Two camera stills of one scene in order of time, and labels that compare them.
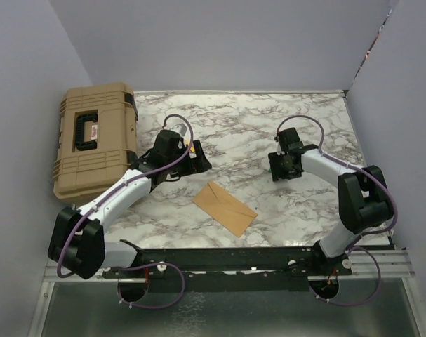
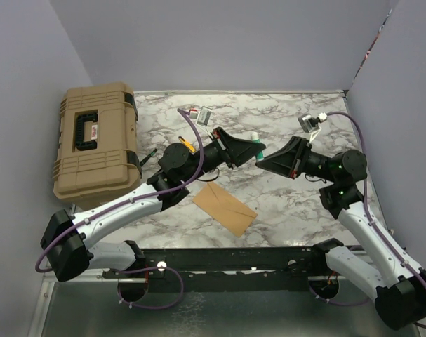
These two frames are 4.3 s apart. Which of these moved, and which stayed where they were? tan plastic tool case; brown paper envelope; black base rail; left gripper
Moved: left gripper
Stayed: brown paper envelope; black base rail; tan plastic tool case
